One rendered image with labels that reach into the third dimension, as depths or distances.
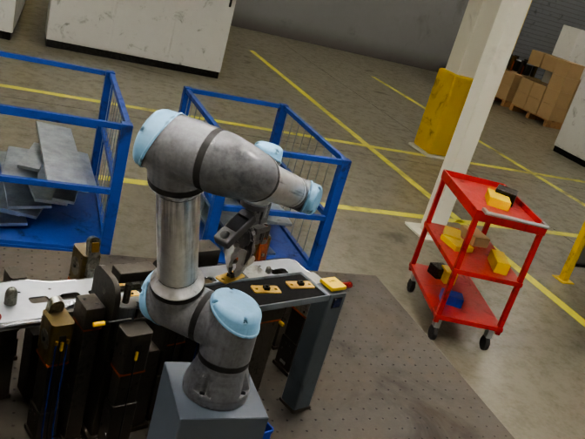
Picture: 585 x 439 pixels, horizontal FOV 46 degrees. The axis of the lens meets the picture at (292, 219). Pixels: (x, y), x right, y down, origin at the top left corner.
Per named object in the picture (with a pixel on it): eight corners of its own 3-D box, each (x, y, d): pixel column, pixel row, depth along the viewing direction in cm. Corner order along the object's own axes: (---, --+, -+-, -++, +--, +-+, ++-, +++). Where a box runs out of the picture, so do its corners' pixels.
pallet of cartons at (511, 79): (528, 111, 1570) (541, 80, 1543) (502, 106, 1534) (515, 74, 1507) (496, 96, 1668) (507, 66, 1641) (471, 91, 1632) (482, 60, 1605)
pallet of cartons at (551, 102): (572, 131, 1456) (599, 70, 1407) (545, 126, 1420) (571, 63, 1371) (534, 114, 1554) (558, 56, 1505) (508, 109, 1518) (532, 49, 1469)
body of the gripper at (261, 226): (266, 246, 181) (278, 205, 177) (245, 252, 174) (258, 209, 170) (245, 233, 185) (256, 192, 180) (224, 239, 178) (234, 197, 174)
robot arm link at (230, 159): (273, 145, 114) (330, 179, 161) (216, 124, 117) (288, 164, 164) (248, 211, 114) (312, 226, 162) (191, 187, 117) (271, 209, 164)
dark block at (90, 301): (71, 423, 189) (94, 293, 174) (81, 440, 184) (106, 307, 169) (53, 428, 186) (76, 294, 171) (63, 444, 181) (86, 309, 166)
